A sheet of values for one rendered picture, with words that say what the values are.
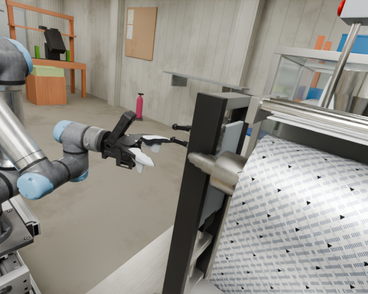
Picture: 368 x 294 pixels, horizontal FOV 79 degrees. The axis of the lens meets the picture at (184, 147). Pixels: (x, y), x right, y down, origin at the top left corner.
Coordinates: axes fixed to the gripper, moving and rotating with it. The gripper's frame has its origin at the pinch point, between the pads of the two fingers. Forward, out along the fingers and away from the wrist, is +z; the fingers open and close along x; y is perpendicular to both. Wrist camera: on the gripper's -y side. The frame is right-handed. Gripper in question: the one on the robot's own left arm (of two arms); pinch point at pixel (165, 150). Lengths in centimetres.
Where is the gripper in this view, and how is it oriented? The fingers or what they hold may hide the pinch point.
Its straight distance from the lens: 63.9
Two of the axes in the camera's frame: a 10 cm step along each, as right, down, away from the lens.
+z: 9.6, 2.3, -1.7
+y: -1.2, 8.7, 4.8
